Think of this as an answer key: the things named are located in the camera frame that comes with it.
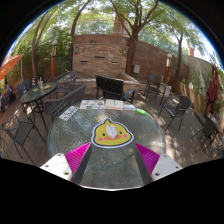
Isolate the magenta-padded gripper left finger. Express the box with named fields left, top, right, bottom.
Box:
left=39, top=142, right=94, bottom=186

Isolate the black slatted bench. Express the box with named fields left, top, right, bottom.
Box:
left=95, top=74, right=137, bottom=104

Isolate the dark metal patio chair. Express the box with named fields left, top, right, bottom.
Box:
left=144, top=73, right=168, bottom=101

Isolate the dark rounded patio armchair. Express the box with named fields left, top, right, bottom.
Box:
left=158, top=95, right=193, bottom=132

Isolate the green marker pen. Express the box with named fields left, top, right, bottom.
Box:
left=135, top=107, right=148, bottom=117

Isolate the white flat box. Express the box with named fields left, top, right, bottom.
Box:
left=114, top=99, right=125, bottom=111
left=104, top=98, right=116, bottom=111

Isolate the wooden lamp post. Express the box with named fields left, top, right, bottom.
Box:
left=163, top=53, right=173, bottom=84
left=50, top=39, right=59, bottom=79

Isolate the orange parasol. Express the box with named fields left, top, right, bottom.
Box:
left=0, top=54, right=23, bottom=83

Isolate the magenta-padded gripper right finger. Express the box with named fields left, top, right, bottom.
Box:
left=132, top=142, right=184, bottom=186

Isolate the black metal mesh chair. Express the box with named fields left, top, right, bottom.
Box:
left=0, top=114, right=46, bottom=164

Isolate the dark wicker armchair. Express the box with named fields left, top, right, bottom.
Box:
left=53, top=70, right=78, bottom=98
left=43, top=82, right=88, bottom=123

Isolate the dark round patio table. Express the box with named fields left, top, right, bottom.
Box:
left=19, top=81, right=58, bottom=133

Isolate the colourful printed sheet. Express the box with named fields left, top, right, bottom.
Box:
left=79, top=99, right=106, bottom=111

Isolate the white card with black symbols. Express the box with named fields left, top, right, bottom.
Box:
left=58, top=105, right=80, bottom=122

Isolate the yellow duck mouse pad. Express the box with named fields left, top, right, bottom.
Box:
left=90, top=118, right=135, bottom=149

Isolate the small white blue box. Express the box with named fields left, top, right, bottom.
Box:
left=123, top=104, right=137, bottom=112

